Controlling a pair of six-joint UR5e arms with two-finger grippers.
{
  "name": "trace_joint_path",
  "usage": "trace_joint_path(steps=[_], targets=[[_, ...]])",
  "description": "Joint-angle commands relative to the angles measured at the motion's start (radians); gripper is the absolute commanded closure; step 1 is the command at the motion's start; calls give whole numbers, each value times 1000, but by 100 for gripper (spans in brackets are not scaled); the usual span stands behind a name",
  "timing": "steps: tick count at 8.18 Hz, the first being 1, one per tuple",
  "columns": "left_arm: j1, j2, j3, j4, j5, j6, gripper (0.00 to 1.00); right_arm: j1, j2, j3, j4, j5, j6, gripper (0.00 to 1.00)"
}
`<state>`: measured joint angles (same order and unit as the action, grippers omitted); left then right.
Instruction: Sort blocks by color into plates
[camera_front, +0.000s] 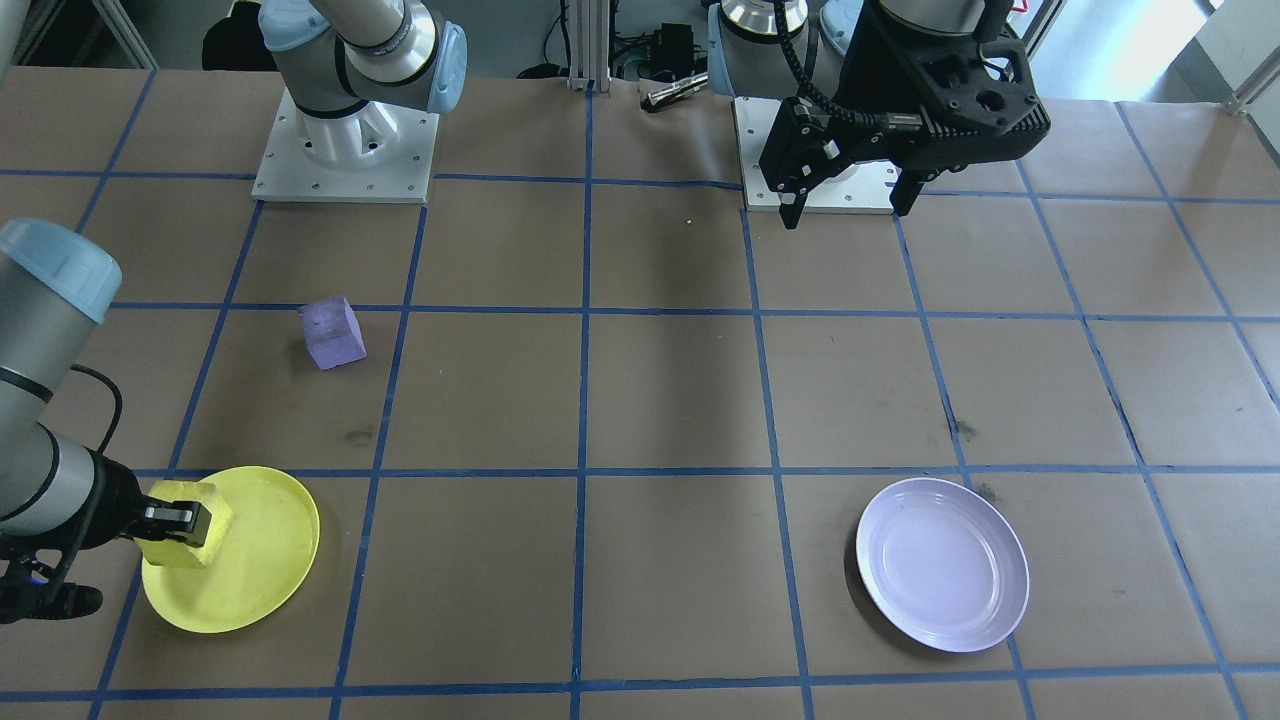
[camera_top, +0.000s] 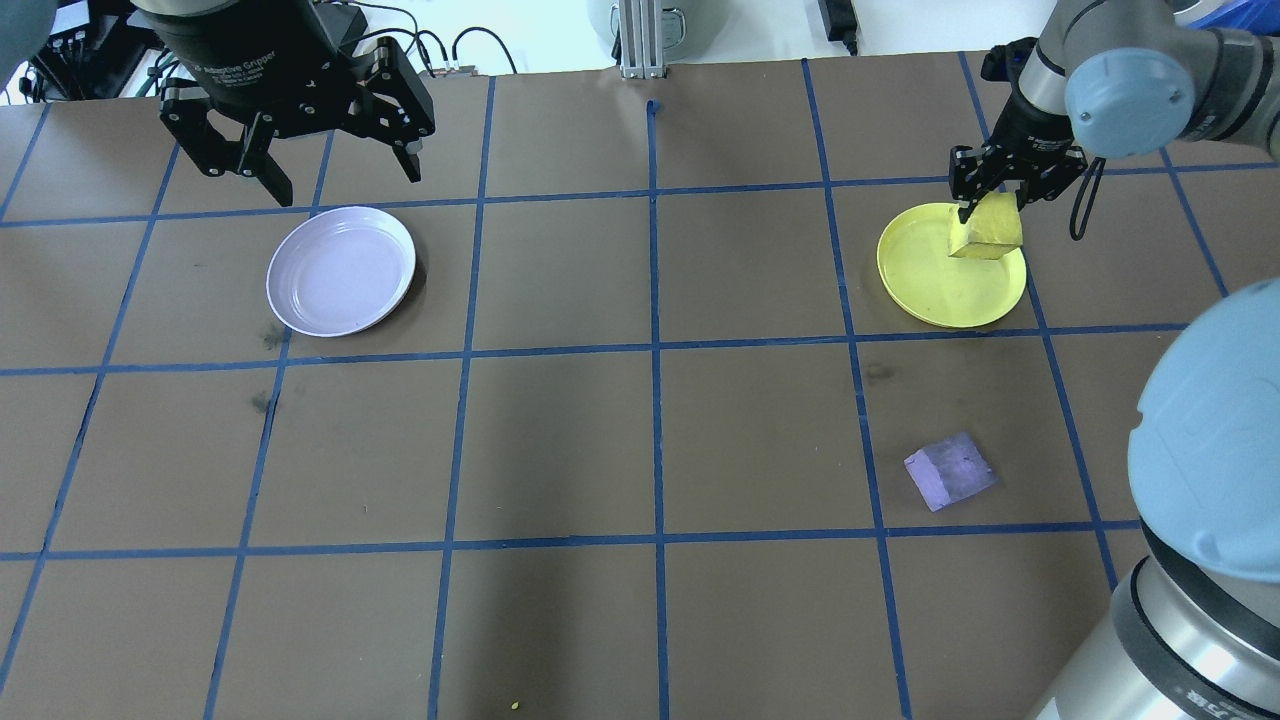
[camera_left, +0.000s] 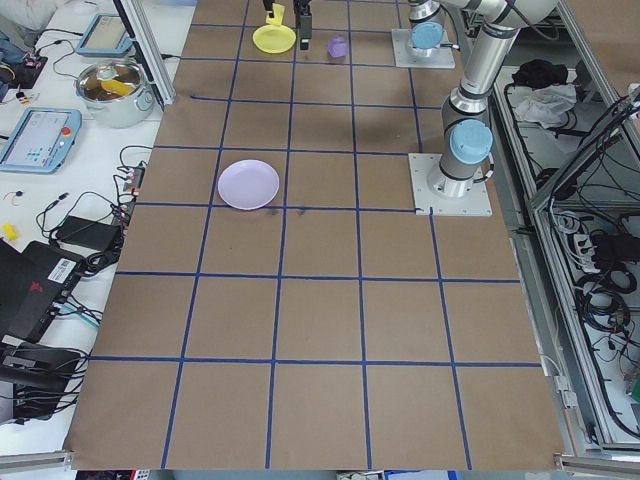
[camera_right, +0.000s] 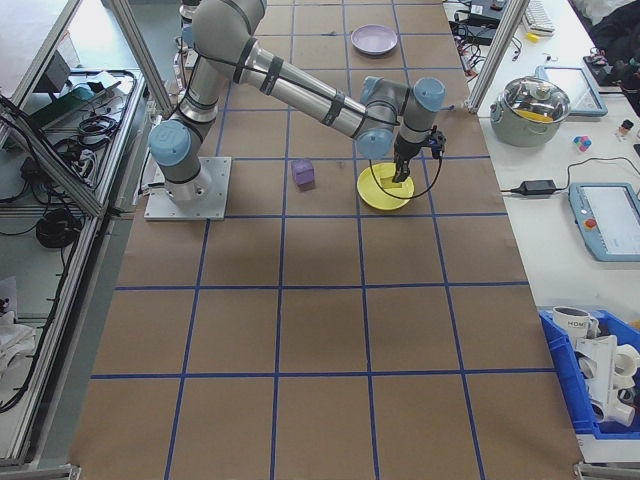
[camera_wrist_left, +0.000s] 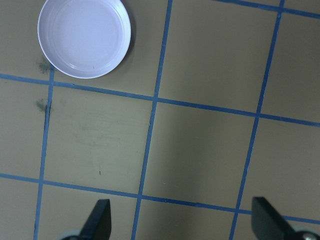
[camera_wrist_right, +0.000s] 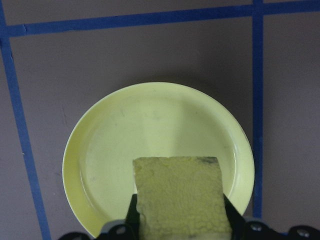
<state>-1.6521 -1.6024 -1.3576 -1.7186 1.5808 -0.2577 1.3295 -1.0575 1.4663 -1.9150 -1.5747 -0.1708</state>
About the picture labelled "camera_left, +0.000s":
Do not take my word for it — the black laptop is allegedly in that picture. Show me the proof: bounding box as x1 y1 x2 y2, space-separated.
0 239 87 346

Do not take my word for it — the steel cooking pot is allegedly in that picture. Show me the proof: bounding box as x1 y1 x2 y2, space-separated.
74 59 154 130

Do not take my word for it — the aluminium corner bar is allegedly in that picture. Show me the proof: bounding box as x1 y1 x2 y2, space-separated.
552 451 640 472
0 448 76 472

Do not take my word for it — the V-shaped metal bar frame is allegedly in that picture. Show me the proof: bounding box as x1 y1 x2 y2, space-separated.
487 0 640 454

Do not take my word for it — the black cable loop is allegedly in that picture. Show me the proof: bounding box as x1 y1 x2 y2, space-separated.
118 143 155 176

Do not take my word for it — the black cloth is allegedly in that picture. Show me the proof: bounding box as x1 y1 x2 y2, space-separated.
511 58 570 87

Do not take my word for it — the black hub strip with plugs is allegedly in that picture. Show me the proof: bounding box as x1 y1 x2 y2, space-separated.
112 163 147 227

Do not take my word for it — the black cable coil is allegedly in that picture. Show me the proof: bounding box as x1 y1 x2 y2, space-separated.
573 269 632 332

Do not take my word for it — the white square base plate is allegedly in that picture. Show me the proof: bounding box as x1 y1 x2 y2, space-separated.
390 27 458 69
408 151 494 218

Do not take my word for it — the purple round plate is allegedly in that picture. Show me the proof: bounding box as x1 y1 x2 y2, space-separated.
216 158 282 212

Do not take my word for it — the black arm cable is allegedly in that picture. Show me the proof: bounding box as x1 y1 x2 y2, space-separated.
502 0 559 44

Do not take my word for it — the purple cube block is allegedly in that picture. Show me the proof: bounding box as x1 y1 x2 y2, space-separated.
326 34 349 61

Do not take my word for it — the yellow round plate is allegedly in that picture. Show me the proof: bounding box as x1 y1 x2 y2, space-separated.
251 23 297 55

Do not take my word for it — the black power adapter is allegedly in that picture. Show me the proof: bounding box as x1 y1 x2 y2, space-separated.
51 215 124 252
591 230 632 262

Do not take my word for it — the aluminium profile post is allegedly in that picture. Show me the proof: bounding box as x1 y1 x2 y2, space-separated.
112 0 177 107

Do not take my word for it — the white cloth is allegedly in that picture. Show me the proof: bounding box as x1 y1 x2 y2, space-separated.
516 83 582 129

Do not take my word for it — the black cable with plug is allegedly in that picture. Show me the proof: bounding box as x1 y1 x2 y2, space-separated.
35 191 104 239

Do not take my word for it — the glass pot lid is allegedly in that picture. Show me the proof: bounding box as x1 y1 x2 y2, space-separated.
78 59 145 101

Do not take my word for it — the white power strip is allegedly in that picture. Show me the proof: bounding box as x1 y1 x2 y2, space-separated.
569 230 600 272

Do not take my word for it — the black flat device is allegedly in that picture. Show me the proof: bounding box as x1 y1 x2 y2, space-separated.
0 342 91 426

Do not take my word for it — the blue grey teach pendant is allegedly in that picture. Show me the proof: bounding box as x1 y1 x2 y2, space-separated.
0 107 83 175
75 13 136 57

